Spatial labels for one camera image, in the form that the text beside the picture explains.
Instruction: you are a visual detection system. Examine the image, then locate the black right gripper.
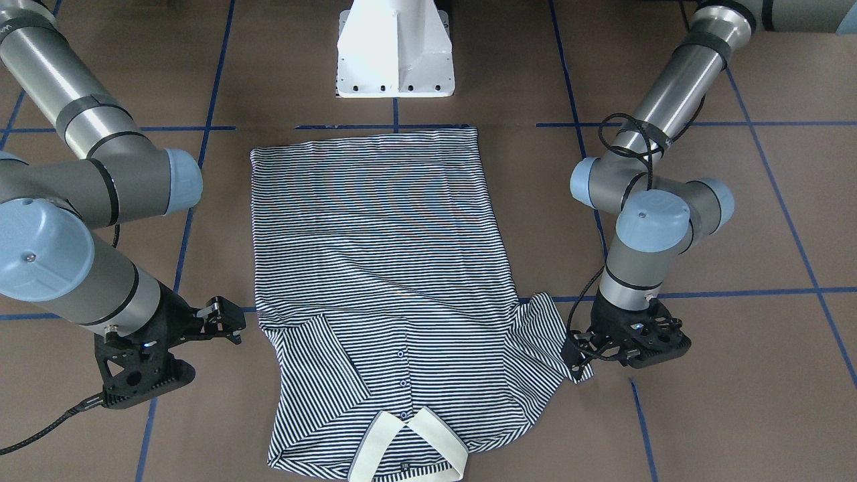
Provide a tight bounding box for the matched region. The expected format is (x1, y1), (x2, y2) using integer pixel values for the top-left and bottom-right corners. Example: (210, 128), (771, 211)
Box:
(94, 286), (247, 410)

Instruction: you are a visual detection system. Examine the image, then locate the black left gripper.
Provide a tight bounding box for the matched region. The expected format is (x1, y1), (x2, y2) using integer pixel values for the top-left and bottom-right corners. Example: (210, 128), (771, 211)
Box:
(560, 293), (692, 384)

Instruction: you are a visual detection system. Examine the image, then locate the navy white striped polo shirt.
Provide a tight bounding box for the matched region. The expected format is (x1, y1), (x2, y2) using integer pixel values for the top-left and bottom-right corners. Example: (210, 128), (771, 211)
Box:
(250, 128), (572, 481)

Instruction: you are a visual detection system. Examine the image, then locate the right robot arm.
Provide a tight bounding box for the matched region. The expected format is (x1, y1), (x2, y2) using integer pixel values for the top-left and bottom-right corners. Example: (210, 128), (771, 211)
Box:
(1, 1), (247, 414)

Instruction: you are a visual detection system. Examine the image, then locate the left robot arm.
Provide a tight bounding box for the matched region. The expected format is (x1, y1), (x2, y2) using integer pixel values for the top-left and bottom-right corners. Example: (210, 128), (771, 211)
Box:
(562, 1), (855, 382)

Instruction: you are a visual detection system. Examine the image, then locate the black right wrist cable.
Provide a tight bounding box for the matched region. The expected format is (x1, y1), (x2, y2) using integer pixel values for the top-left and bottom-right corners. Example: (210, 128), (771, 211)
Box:
(0, 392), (108, 457)

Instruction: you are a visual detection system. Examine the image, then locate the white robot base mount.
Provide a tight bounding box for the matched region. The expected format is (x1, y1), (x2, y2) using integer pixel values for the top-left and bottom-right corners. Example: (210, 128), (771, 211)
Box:
(335, 1), (456, 98)

